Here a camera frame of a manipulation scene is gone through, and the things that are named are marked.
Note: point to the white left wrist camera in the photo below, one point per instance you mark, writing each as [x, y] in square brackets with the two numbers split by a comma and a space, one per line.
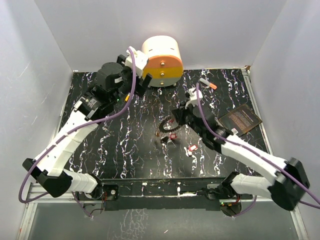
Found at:
[140, 60]

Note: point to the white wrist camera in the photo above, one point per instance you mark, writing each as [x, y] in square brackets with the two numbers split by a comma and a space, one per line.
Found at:
[140, 60]
[192, 97]

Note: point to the yellow and white pen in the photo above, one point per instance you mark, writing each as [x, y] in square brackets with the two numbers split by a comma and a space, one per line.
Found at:
[127, 98]

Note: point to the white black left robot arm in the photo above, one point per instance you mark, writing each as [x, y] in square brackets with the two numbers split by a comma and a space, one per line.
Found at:
[48, 168]

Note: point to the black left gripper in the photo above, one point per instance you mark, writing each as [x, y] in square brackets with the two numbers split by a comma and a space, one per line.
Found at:
[140, 87]

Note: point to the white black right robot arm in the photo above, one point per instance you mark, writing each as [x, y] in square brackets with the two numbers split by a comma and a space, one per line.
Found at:
[283, 181]

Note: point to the dark paperback book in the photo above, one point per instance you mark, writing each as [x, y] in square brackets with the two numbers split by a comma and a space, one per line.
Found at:
[240, 120]

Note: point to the round three-colour drawer cabinet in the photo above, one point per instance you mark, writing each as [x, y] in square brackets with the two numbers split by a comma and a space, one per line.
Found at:
[164, 61]

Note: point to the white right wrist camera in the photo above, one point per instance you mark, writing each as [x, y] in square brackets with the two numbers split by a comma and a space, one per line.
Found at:
[192, 97]

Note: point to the orange and grey marker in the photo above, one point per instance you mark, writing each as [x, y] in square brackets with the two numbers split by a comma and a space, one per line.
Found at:
[207, 83]

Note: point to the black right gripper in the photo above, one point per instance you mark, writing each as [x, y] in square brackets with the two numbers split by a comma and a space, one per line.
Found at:
[180, 113]

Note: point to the aluminium frame rail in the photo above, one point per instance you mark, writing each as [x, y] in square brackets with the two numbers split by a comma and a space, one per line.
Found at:
[157, 211]

